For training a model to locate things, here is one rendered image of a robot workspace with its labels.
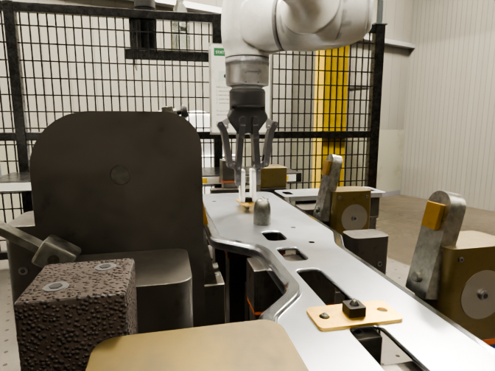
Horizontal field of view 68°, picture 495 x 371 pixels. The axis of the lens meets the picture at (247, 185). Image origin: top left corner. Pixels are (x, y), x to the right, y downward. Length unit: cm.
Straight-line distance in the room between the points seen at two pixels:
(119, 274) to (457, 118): 614
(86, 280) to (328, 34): 57
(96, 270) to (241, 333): 9
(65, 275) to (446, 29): 646
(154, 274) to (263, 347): 11
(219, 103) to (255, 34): 61
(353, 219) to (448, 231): 35
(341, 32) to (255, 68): 17
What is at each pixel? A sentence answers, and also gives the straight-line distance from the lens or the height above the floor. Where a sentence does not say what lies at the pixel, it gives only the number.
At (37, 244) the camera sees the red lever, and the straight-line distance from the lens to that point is 31.
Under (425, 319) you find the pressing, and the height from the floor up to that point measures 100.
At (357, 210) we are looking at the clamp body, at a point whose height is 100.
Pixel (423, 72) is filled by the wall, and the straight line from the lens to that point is 663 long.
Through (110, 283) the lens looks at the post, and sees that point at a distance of 21.
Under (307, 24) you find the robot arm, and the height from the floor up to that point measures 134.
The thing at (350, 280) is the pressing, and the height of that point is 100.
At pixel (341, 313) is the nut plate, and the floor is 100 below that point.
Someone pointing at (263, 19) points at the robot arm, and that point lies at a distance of 73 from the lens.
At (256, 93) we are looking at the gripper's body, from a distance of 75.
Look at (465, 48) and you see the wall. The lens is 635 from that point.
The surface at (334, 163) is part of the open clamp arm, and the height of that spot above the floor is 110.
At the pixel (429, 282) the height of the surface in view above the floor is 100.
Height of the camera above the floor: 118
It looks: 9 degrees down
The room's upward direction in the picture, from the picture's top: straight up
